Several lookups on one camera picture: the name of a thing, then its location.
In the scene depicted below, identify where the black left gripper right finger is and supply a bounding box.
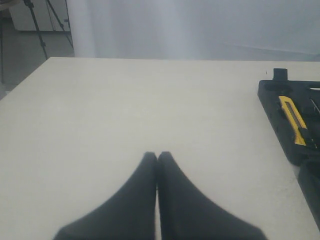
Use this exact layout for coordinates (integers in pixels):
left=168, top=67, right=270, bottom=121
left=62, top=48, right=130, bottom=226
left=157, top=151, right=266, bottom=240

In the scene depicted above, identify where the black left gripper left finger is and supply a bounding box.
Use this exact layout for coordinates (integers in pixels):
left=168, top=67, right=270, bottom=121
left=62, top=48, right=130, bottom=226
left=54, top=152, right=157, bottom=240

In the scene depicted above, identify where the yellow utility knife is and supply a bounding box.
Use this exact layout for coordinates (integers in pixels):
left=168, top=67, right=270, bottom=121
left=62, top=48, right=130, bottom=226
left=278, top=95, right=308, bottom=146

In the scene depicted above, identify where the black plastic tool case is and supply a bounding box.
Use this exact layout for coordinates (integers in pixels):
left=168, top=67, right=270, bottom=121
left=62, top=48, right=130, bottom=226
left=257, top=68, right=320, bottom=225

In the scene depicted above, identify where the black tripod stand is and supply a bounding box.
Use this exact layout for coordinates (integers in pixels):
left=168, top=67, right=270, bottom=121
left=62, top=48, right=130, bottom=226
left=0, top=0, right=74, bottom=85

